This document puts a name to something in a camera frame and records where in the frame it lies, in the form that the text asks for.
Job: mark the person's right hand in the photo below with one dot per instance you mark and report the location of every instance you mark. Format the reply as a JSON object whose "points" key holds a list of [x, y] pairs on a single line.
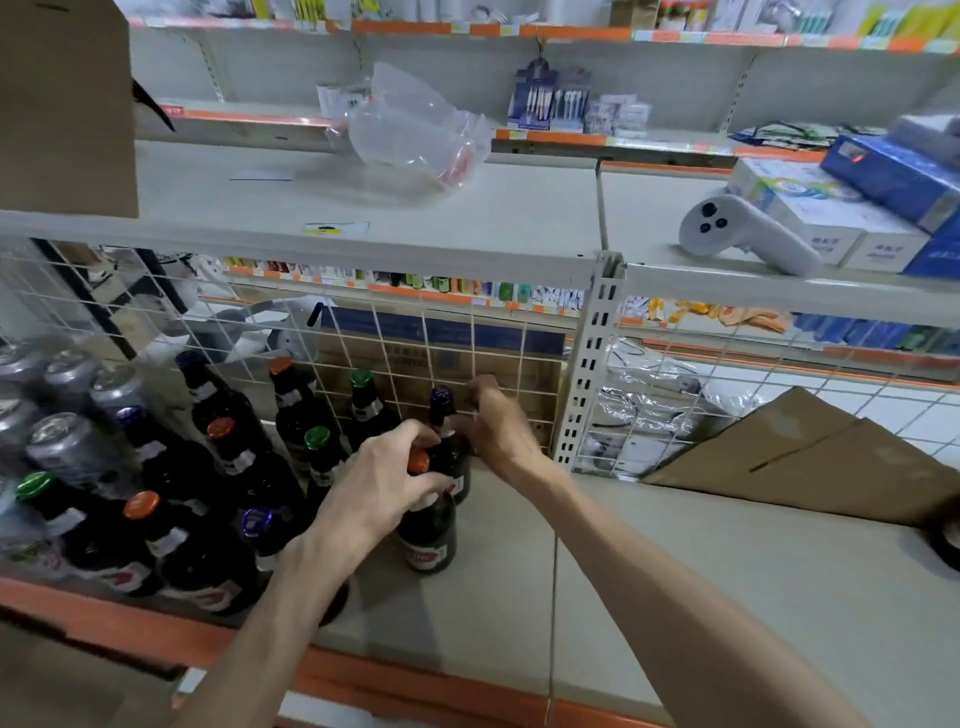
{"points": [[504, 435]]}

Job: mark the person's left hand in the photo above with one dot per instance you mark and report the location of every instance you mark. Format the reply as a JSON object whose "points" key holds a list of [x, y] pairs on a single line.
{"points": [[364, 495]]}

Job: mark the person's left thumb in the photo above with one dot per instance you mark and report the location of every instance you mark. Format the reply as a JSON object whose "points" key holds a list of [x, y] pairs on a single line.
{"points": [[433, 491]]}

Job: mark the person's right thumb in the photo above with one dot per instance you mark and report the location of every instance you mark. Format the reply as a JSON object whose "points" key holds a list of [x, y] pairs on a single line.
{"points": [[461, 435]]}

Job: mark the purple-capped dark beer bottle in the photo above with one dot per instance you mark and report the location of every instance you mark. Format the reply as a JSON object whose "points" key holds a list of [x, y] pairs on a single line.
{"points": [[452, 465]]}

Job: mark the orange-capped dark beer bottle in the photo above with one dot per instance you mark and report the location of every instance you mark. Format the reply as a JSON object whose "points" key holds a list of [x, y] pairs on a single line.
{"points": [[427, 536]]}

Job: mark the person's left forearm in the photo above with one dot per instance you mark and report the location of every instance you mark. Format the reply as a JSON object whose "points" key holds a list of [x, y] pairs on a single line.
{"points": [[262, 637]]}

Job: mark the person's right forearm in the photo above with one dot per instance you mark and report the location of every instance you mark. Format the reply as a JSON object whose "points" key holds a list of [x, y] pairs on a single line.
{"points": [[675, 600]]}

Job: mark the blue-printed cardboard carton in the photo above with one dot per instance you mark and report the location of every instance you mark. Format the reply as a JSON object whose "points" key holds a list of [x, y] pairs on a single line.
{"points": [[495, 352]]}

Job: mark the white perforated shelf upright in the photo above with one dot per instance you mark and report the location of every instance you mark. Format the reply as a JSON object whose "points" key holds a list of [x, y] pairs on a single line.
{"points": [[592, 360]]}

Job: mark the row of small colourful packets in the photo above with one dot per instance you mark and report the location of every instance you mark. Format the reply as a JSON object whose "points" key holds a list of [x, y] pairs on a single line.
{"points": [[420, 285]]}

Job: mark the clear plastic-wrapped goods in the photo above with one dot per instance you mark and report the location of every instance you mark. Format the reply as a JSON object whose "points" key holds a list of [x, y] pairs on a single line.
{"points": [[645, 412]]}

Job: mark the group of dark glass bottles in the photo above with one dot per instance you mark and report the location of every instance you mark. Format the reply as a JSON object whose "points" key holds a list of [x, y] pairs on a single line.
{"points": [[225, 469]]}

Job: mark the white metal store shelf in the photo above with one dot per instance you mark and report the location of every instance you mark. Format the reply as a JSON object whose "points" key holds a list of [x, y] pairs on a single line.
{"points": [[487, 217]]}

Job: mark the yellow shelf label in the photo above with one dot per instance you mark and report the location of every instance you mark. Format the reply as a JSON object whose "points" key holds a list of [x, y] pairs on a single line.
{"points": [[335, 229]]}

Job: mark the clear plastic bag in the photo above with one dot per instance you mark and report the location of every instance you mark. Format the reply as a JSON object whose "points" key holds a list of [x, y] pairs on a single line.
{"points": [[409, 127]]}

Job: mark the white handheld controller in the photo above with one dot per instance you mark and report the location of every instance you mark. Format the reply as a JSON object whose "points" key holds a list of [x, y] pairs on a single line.
{"points": [[739, 229]]}

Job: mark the blue pen blister packs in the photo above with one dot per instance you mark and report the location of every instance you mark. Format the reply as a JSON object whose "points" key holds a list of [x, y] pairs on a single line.
{"points": [[547, 97]]}

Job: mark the small white boxes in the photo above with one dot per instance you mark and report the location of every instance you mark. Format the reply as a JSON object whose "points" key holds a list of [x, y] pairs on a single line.
{"points": [[619, 116]]}

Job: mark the flat brown cardboard sheet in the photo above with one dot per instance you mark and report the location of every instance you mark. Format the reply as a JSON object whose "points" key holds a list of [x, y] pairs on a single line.
{"points": [[817, 461]]}

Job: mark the pack of silver drink cans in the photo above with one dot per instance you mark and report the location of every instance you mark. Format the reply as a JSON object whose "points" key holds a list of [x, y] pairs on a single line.
{"points": [[64, 420]]}

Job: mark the white tissue box pack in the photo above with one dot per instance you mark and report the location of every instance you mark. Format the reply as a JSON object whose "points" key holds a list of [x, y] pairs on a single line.
{"points": [[817, 214]]}

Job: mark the flat printed packets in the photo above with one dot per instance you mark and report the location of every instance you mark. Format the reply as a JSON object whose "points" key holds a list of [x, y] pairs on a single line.
{"points": [[802, 135]]}

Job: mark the row of goods with price strip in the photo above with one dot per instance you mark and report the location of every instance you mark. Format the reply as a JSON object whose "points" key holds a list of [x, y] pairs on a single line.
{"points": [[675, 15]]}

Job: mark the blue wrapped tissue package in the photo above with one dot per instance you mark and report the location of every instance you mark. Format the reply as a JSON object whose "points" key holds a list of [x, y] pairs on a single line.
{"points": [[892, 176]]}

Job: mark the dark blue packet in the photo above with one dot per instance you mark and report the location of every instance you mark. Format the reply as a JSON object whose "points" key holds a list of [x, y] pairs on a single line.
{"points": [[941, 255]]}

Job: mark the brown cardboard box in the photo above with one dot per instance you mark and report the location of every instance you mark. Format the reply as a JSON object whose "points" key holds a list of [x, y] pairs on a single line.
{"points": [[64, 105]]}

